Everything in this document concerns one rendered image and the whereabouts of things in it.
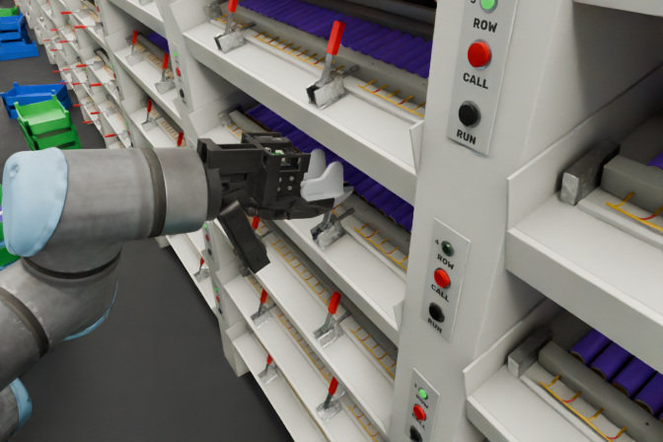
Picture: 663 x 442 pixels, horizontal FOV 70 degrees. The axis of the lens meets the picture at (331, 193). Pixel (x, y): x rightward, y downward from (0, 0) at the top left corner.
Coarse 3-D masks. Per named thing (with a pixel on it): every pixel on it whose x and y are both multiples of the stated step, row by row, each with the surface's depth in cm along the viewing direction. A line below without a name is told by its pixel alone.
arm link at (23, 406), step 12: (12, 384) 95; (0, 396) 93; (12, 396) 94; (24, 396) 96; (0, 408) 92; (12, 408) 94; (24, 408) 96; (0, 420) 91; (12, 420) 94; (24, 420) 97; (0, 432) 92; (12, 432) 95
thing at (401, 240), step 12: (240, 120) 91; (240, 132) 90; (348, 204) 67; (360, 204) 66; (360, 216) 65; (372, 216) 64; (384, 216) 63; (372, 228) 64; (384, 228) 61; (396, 228) 61; (396, 240) 60; (408, 240) 59; (384, 252) 60; (408, 252) 59
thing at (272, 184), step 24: (216, 144) 50; (240, 144) 51; (264, 144) 54; (288, 144) 56; (216, 168) 49; (240, 168) 50; (264, 168) 51; (288, 168) 54; (216, 192) 48; (240, 192) 52; (264, 192) 52; (288, 192) 55; (216, 216) 50; (264, 216) 53
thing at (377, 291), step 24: (240, 96) 96; (192, 120) 92; (216, 120) 95; (336, 216) 69; (312, 240) 66; (336, 240) 65; (384, 240) 63; (336, 264) 62; (360, 264) 61; (384, 264) 60; (360, 288) 58; (384, 288) 57; (384, 312) 55
